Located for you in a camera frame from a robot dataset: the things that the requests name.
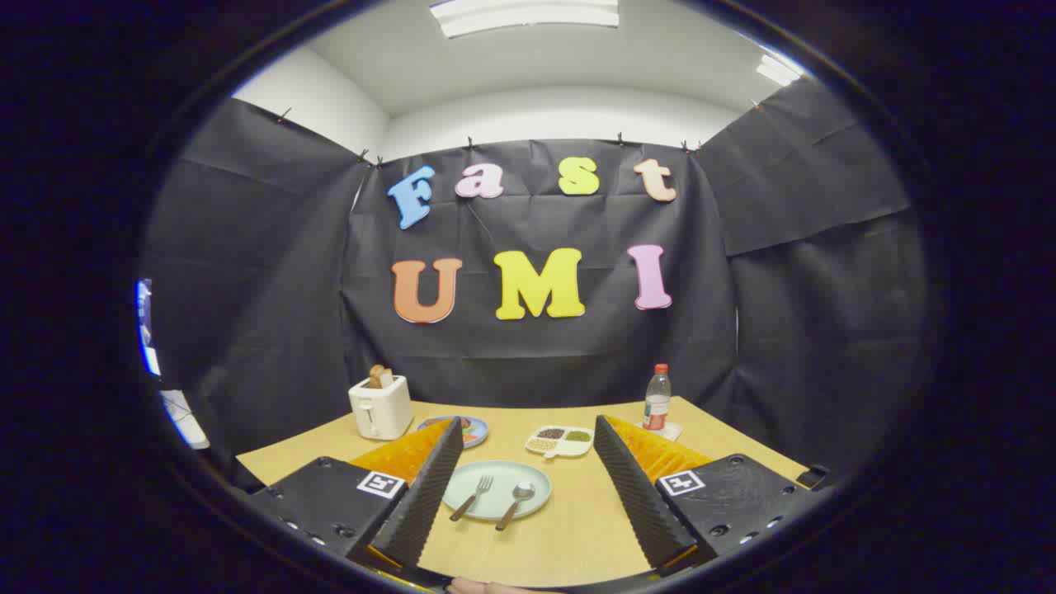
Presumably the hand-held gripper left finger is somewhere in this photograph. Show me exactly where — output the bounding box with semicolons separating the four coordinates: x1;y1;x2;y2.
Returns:
243;417;464;591

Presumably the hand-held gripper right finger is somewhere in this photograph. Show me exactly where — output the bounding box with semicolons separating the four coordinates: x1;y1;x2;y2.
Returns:
592;414;830;574

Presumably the fork with wooden handle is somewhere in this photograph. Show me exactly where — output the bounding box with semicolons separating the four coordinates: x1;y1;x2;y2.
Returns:
449;474;494;522

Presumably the spoon with wooden handle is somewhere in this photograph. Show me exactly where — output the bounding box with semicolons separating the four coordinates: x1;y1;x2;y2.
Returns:
495;482;537;531

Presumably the pale green plate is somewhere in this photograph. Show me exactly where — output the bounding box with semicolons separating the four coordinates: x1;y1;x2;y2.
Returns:
441;460;553;522

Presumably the white divided dish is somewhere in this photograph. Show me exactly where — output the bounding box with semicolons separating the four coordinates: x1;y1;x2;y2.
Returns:
525;425;595;460

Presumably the blue plate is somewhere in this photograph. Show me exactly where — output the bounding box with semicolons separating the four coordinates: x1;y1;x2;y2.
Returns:
417;415;490;450

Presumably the clear bottle with red cap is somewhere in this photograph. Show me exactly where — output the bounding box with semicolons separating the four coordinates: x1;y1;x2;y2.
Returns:
643;364;672;431

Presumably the white toaster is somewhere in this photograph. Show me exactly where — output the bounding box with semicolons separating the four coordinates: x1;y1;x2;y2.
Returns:
348;375;414;441

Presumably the black backdrop cloth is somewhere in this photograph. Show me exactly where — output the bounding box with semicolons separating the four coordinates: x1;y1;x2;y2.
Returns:
140;78;933;496

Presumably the small ceiling light panel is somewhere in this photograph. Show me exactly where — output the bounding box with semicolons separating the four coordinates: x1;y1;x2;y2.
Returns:
756;54;803;87

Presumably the long ceiling light panel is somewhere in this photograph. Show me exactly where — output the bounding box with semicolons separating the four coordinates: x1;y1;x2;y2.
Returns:
429;0;620;40

